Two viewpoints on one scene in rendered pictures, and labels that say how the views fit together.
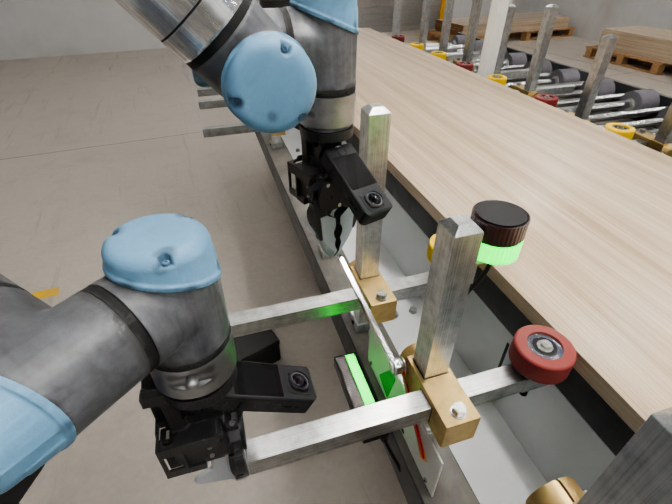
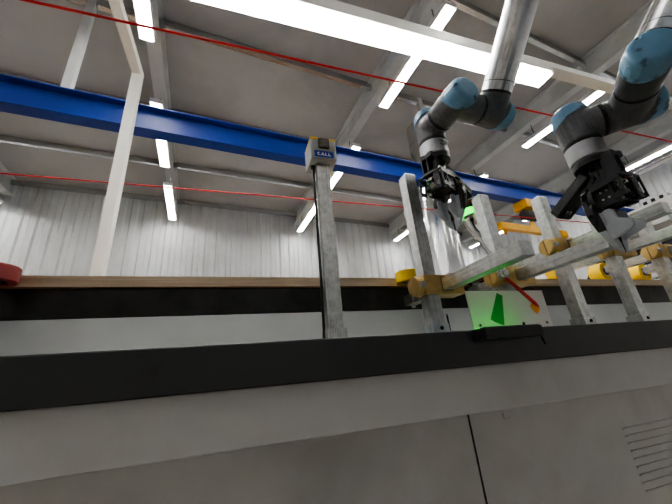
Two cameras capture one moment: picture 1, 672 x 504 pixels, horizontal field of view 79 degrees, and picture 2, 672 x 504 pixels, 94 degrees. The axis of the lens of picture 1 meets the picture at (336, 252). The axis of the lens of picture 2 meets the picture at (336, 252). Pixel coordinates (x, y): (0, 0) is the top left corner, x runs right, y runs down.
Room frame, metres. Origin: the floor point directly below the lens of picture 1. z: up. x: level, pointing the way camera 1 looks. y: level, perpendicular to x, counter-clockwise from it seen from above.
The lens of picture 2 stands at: (0.85, 0.72, 0.63)
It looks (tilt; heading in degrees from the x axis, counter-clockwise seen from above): 21 degrees up; 268
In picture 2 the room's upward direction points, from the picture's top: 5 degrees counter-clockwise
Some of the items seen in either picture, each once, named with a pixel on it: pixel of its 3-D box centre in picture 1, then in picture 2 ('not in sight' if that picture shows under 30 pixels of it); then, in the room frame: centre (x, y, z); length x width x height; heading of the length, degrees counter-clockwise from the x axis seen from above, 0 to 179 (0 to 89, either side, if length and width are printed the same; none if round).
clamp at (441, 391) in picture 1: (437, 388); (507, 277); (0.34, -0.14, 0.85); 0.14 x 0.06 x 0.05; 17
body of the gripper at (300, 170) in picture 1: (323, 164); (438, 177); (0.54, 0.02, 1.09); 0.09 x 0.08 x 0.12; 37
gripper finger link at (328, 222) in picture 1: (318, 230); (453, 210); (0.53, 0.03, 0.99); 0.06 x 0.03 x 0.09; 37
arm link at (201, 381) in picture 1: (192, 356); (588, 156); (0.24, 0.13, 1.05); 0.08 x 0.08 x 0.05
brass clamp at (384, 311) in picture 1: (370, 288); (435, 286); (0.58, -0.07, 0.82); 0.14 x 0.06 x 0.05; 17
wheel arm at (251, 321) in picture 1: (348, 301); (453, 282); (0.55, -0.02, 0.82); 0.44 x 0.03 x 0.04; 107
